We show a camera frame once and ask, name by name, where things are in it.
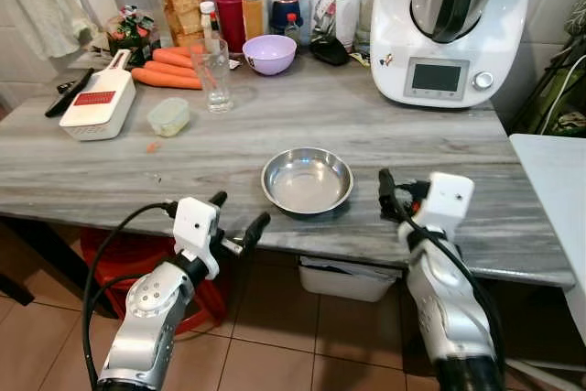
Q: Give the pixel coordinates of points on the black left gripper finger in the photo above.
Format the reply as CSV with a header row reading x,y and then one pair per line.
x,y
219,199
256,228

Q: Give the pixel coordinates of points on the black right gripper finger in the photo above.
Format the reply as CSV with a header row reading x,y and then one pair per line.
x,y
414,184
387,194

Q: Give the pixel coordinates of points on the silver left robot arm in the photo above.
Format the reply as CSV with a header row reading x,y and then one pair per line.
x,y
146,318

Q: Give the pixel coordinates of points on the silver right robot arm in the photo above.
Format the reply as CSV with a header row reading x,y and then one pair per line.
x,y
449,309

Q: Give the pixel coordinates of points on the stainless steel bowl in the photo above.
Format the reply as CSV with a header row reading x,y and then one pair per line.
x,y
307,180

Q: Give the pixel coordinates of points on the small carrot scrap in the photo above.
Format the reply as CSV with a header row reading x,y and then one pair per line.
x,y
153,146

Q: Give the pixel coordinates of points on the small green-lidded plastic container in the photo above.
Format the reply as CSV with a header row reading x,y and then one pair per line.
x,y
168,118

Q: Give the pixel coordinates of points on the white plastic bin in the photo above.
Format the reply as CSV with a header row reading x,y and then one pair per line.
x,y
343,281

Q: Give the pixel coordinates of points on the clear drinking glass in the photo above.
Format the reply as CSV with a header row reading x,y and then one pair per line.
x,y
212,80

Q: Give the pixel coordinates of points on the red plastic stool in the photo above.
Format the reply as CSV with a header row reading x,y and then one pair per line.
x,y
110,258

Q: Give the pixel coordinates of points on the orange carrot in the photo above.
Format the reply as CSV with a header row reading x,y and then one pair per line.
x,y
165,79
172,57
168,69

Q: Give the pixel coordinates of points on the white side table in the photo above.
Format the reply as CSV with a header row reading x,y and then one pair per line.
x,y
554,190

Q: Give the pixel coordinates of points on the white grater with red label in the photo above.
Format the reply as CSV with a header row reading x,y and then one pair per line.
x,y
96,112

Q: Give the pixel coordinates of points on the lilac plastic bowl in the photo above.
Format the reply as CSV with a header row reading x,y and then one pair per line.
x,y
268,54

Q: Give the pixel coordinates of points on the black rounded gadget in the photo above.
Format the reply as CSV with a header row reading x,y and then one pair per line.
x,y
330,50

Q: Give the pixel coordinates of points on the white kitchen cooking machine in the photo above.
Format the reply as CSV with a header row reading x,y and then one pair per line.
x,y
403,25

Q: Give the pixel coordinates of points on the dark green bag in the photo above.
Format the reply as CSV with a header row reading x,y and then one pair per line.
x,y
549,89

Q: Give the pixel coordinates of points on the translucent plastic jug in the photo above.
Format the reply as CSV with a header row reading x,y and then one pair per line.
x,y
364,20

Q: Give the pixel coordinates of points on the small white-capped bottle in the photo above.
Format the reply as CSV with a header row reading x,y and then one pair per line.
x,y
210,20

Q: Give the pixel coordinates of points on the magenta plastic tumbler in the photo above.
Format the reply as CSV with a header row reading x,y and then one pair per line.
x,y
230,20

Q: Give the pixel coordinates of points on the clear plastic utensil container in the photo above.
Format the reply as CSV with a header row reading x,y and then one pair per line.
x,y
334,20

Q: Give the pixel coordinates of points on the orange sauce bottle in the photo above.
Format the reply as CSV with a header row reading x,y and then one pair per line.
x,y
253,17

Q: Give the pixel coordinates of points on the small red-capped bottle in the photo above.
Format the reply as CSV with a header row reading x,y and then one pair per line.
x,y
293,29

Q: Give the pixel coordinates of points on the packaged green and red vegetables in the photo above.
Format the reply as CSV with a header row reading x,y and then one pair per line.
x,y
133,34

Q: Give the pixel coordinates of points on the red-lidded jar of crackers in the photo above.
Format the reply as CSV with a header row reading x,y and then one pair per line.
x,y
183,6

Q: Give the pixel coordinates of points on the clear container with blue contents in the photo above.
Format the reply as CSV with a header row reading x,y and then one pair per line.
x,y
287,6

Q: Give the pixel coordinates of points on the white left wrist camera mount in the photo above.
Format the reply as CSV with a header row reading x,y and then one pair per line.
x,y
194,222

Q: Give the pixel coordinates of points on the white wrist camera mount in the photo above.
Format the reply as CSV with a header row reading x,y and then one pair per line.
x,y
449,199
194,222

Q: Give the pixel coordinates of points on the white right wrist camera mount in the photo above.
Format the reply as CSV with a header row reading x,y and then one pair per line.
x,y
449,199

